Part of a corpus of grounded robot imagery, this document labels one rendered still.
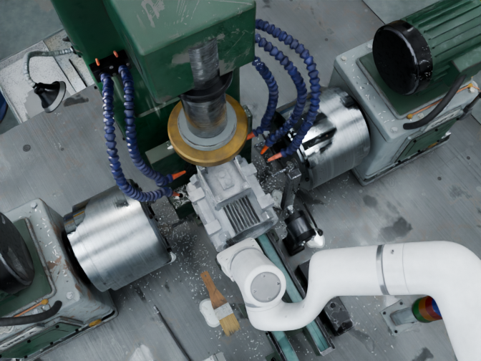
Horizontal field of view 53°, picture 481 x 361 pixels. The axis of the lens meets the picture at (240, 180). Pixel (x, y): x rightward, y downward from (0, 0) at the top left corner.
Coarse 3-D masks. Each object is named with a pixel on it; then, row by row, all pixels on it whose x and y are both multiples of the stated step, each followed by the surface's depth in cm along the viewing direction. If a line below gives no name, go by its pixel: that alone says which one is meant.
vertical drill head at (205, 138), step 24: (192, 48) 74; (216, 48) 78; (216, 72) 83; (168, 120) 109; (192, 120) 98; (216, 120) 98; (240, 120) 108; (192, 144) 104; (216, 144) 104; (240, 144) 106
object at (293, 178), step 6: (288, 174) 113; (294, 174) 113; (300, 174) 113; (288, 180) 114; (294, 180) 114; (288, 186) 117; (294, 186) 118; (288, 192) 121; (294, 192) 123; (282, 198) 129; (288, 198) 126; (282, 204) 133; (288, 204) 132
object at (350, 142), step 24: (336, 96) 130; (336, 120) 127; (360, 120) 129; (288, 144) 132; (312, 144) 126; (336, 144) 127; (360, 144) 130; (288, 168) 132; (312, 168) 127; (336, 168) 131
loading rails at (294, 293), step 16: (256, 240) 145; (272, 240) 140; (272, 256) 139; (288, 272) 137; (288, 288) 136; (320, 320) 132; (272, 336) 131; (288, 336) 139; (320, 336) 132; (272, 352) 140; (288, 352) 130; (320, 352) 131
